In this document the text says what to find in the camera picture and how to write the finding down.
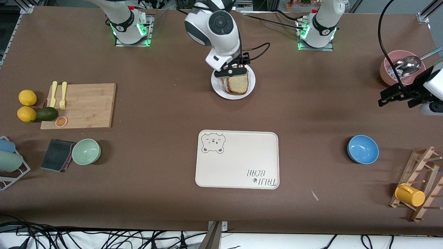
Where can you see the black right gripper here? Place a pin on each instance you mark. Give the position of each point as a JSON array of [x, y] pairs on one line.
[[243, 59]]

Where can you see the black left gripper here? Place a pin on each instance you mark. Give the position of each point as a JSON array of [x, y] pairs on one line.
[[412, 91]]

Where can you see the light bread slice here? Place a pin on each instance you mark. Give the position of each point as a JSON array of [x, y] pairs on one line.
[[238, 84]]

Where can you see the dark-crust bread slice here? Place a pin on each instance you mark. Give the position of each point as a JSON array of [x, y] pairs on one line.
[[225, 86]]

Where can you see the white round plate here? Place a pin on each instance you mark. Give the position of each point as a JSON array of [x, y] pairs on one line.
[[251, 88]]

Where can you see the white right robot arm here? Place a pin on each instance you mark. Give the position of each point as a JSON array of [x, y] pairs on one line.
[[221, 38]]

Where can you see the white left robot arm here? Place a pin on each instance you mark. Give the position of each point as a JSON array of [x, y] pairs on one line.
[[323, 24]]

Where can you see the clear crumpled ice pieces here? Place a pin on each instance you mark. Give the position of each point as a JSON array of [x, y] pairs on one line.
[[392, 72]]

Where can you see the pink bowl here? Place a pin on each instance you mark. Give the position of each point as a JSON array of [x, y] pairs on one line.
[[386, 74]]

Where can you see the metal ladle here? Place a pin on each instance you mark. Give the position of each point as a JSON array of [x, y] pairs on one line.
[[410, 65]]

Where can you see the blue bowl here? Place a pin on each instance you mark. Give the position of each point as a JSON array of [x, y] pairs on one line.
[[362, 149]]

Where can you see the wooden cup rack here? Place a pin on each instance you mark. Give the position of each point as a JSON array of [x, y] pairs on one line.
[[420, 162]]

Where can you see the cream bear-print tray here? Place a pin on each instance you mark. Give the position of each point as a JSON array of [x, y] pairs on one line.
[[238, 162]]

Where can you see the yellow mug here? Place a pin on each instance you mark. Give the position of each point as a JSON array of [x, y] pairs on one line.
[[410, 195]]

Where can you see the small white paper scrap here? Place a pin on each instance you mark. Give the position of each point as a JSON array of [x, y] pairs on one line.
[[314, 195]]

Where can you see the bamboo cutting board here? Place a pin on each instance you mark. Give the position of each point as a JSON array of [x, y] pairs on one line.
[[83, 107]]

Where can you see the light green bowl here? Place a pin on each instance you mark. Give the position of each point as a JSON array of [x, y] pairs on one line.
[[86, 151]]

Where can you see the yellow plastic fork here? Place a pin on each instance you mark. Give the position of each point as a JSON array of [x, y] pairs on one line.
[[63, 98]]

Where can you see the orange slice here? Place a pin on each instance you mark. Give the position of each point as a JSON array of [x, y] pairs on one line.
[[61, 121]]

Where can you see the yellow plastic knife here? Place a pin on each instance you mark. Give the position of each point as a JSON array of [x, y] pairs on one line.
[[53, 95]]

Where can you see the pink folded cloth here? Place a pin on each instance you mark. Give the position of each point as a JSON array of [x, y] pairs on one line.
[[68, 165]]

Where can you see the green avocado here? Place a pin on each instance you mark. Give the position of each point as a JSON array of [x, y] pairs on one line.
[[47, 113]]

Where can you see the dark grey folded cloth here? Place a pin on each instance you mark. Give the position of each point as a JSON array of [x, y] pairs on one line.
[[55, 155]]

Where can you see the yellow lemon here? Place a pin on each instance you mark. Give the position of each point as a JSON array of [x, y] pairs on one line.
[[26, 114], [27, 97]]

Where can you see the blue cup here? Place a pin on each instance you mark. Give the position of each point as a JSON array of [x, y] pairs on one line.
[[6, 146]]

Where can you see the pale green cup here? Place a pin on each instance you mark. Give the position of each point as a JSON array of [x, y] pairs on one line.
[[10, 161]]

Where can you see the aluminium corner frame profile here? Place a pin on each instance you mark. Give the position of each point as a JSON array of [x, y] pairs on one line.
[[425, 15]]

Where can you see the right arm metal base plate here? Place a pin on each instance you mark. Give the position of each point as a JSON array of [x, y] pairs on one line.
[[149, 31]]

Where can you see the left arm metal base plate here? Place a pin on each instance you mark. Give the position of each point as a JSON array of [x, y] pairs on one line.
[[328, 46]]

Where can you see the metal table edge bracket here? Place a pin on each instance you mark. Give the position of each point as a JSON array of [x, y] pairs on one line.
[[225, 226]]

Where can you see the dark camera mount strut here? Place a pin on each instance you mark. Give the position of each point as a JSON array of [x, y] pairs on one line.
[[211, 238]]

